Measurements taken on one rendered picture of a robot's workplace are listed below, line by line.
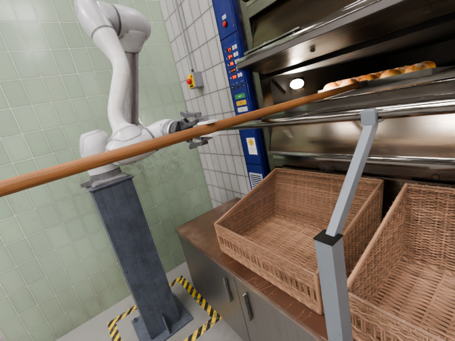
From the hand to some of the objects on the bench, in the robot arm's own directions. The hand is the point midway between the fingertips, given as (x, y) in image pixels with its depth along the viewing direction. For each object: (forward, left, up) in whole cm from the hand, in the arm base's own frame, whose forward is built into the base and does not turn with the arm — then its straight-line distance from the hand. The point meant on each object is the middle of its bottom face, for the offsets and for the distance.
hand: (208, 128), depth 71 cm
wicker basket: (-3, +32, -62) cm, 70 cm away
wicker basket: (+59, +32, -62) cm, 91 cm away
